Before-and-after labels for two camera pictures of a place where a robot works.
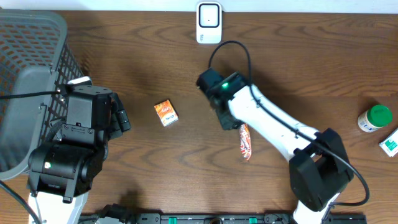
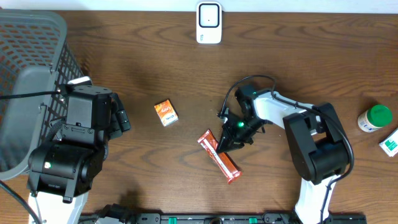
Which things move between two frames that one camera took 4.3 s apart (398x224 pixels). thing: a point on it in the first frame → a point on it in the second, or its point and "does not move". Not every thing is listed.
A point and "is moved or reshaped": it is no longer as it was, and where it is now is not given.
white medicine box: x=390 y=145 does not move
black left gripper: x=113 y=116 does not move
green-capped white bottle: x=376 y=117 does not move
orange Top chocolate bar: x=245 y=146 is moved or reshaped
